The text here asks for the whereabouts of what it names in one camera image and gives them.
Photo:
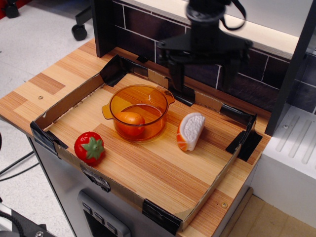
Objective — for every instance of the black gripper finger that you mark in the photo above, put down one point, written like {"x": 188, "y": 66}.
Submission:
{"x": 230, "y": 71}
{"x": 176, "y": 71}

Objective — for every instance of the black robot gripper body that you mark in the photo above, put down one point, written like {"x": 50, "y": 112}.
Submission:
{"x": 205, "y": 42}

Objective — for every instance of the orange toy carrot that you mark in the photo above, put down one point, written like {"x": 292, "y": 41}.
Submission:
{"x": 129, "y": 123}

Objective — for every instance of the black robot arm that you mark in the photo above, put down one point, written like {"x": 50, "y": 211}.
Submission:
{"x": 205, "y": 43}

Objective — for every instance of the orange transparent plastic pot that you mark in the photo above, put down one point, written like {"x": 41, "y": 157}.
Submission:
{"x": 150, "y": 102}

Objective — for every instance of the cardboard fence with black tape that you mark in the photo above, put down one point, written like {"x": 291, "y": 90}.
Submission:
{"x": 126, "y": 157}

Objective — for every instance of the salmon sushi toy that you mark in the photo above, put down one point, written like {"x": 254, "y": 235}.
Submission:
{"x": 189, "y": 131}

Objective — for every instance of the white toy sink drainboard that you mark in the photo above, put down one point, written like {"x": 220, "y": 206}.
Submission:
{"x": 294, "y": 142}

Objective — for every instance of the black office chair base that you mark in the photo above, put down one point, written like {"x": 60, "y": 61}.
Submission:
{"x": 78, "y": 30}

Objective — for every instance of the red toy strawberry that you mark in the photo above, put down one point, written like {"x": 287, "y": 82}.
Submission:
{"x": 89, "y": 147}

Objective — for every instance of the grey control panel with buttons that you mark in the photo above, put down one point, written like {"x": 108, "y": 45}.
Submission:
{"x": 100, "y": 221}

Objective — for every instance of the black equipment bottom left corner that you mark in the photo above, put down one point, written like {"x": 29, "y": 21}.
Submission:
{"x": 13, "y": 224}

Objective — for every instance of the black post of backsplash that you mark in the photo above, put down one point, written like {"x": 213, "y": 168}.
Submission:
{"x": 104, "y": 26}

